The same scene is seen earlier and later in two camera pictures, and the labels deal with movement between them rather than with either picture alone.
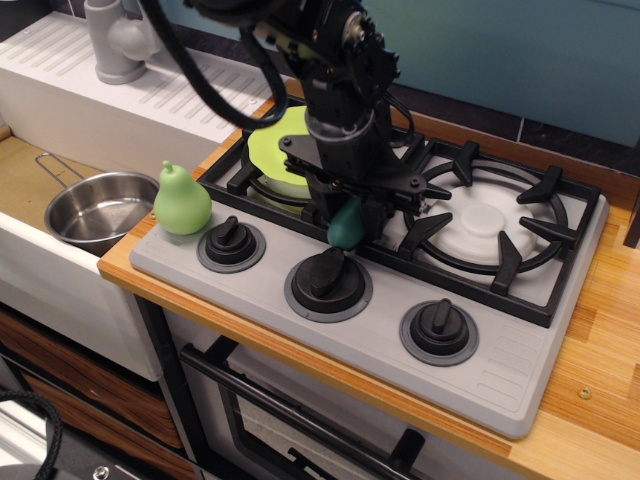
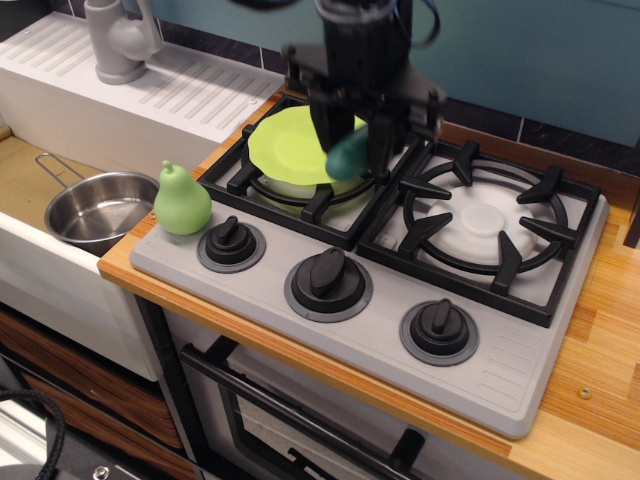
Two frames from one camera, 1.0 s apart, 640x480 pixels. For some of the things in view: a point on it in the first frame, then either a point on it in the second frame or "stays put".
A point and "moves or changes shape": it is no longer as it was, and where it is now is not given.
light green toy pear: x=181 y=205 stays put
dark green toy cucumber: x=347 y=229 moves or changes shape
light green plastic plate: x=265 y=151 stays put
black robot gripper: x=350 y=147 -> x=366 y=56
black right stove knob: x=439 y=333 stays put
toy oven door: x=252 y=415 stays put
